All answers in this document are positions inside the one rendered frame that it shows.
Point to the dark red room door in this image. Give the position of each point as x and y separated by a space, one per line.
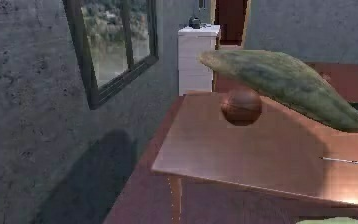
231 20

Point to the small black round object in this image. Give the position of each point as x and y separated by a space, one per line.
195 22

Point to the dark framed window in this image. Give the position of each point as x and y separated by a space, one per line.
110 46

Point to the thin silver pen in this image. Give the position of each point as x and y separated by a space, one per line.
341 160

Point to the brown wooden table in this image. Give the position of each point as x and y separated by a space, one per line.
253 160

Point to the brown basketball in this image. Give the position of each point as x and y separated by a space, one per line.
241 107

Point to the white chest of drawers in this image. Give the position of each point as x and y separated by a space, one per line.
196 60

